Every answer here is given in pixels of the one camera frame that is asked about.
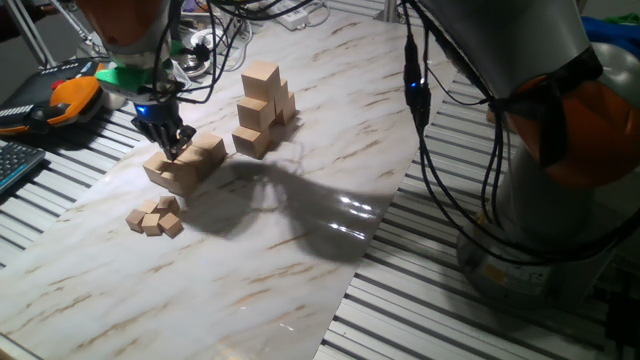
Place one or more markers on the blue bag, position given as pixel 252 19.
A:
pixel 610 35

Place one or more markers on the aluminium frame post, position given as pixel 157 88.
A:
pixel 389 11

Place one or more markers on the black computer keyboard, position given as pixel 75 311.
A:
pixel 20 162

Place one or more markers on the small wooden cube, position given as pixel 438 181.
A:
pixel 148 206
pixel 168 205
pixel 151 225
pixel 171 225
pixel 135 221

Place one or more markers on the medium wooden cube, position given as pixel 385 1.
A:
pixel 181 182
pixel 154 171
pixel 211 146
pixel 199 160

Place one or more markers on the green wrist mount flange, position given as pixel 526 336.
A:
pixel 122 77

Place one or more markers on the grey metal bar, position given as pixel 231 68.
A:
pixel 30 32

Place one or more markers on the white power adapter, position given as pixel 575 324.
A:
pixel 205 39

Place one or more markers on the orange black teach pendant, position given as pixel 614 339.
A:
pixel 70 100

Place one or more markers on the silver orange robot arm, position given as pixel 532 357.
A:
pixel 525 40

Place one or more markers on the white power strip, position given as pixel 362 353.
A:
pixel 294 19

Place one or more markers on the round silver coil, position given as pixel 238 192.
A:
pixel 189 64

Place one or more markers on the marble pattern mat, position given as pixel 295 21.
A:
pixel 250 300

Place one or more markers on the large wooden cube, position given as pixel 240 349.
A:
pixel 247 145
pixel 281 97
pixel 260 80
pixel 254 115
pixel 289 110

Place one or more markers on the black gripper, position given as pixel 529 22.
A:
pixel 156 119

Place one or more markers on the green cloth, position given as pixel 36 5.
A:
pixel 625 19

